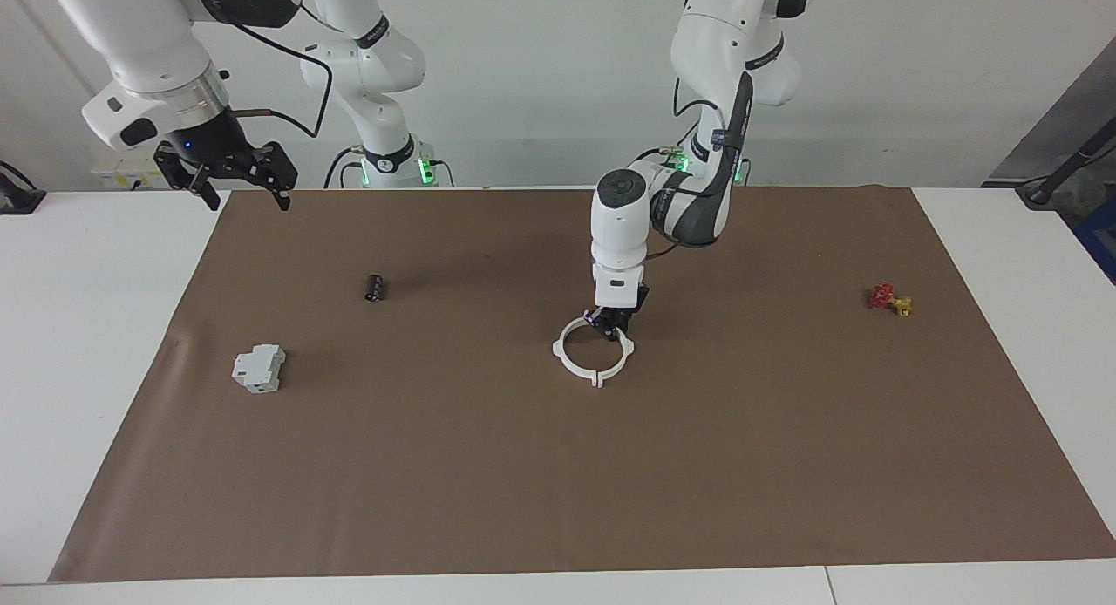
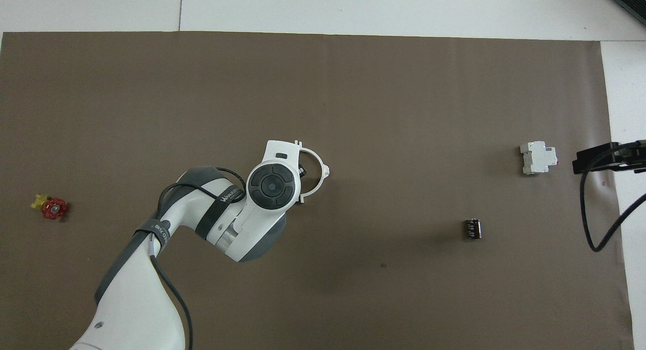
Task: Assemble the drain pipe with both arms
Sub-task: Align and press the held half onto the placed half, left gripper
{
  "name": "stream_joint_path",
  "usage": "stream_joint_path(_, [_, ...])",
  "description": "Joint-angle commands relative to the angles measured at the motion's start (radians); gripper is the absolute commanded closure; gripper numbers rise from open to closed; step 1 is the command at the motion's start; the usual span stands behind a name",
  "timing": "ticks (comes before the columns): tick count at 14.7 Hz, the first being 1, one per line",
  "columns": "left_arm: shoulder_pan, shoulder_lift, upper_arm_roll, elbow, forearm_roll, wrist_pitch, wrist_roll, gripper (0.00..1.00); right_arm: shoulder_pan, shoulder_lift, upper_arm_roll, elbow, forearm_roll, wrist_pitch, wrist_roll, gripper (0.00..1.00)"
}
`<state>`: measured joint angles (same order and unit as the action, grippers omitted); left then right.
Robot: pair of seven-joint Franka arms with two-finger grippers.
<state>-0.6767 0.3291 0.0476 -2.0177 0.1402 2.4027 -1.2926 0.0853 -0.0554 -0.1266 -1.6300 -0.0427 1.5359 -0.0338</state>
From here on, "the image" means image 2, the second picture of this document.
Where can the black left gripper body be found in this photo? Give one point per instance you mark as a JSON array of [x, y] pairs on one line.
[[303, 170]]

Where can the red yellow valve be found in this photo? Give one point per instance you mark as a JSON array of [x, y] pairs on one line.
[[54, 209]]

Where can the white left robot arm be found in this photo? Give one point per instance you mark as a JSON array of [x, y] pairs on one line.
[[146, 304]]

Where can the black cylindrical capacitor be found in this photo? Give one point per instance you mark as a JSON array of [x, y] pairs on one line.
[[473, 229]]

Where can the brown paper table mat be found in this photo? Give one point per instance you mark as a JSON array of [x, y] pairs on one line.
[[404, 113]]

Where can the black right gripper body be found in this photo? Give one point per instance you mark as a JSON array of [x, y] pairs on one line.
[[641, 156]]

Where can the white circuit breaker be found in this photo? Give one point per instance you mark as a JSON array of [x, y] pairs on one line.
[[537, 158]]

